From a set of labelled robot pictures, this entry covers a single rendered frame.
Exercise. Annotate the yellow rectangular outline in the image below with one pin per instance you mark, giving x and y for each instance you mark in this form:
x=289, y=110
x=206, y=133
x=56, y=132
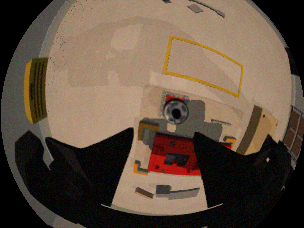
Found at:
x=194, y=79

